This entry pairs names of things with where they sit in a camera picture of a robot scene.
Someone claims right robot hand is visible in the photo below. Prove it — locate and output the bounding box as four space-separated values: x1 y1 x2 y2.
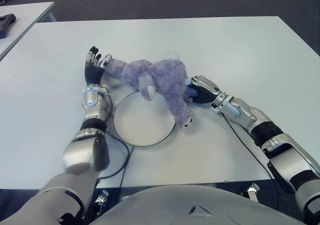
186 75 222 105

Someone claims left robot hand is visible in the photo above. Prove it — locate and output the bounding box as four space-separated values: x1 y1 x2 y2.
84 45 113 86

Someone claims purple plush rabbit doll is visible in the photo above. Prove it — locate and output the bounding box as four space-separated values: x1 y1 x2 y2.
103 51 198 131

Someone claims white plate black rim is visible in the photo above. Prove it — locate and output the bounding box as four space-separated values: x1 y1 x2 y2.
113 89 176 148

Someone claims white side table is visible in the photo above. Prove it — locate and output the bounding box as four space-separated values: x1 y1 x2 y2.
0 1 56 61

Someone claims black tool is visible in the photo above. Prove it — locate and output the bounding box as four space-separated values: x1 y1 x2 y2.
0 13 17 39

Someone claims silver metal buckle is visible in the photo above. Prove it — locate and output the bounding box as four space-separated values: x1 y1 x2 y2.
96 189 110 211
246 183 260 202

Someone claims silver robot torso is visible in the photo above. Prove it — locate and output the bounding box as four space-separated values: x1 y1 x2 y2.
91 184 300 225

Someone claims thin black cable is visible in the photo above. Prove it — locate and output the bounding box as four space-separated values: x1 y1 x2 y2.
97 131 131 180
102 91 135 188
221 114 274 180

